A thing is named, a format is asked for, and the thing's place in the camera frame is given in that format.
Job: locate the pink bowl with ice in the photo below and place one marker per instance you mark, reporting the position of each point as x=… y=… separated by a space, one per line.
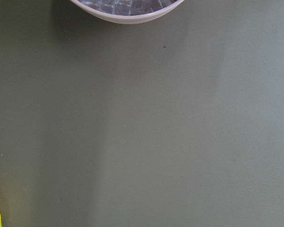
x=127 y=11

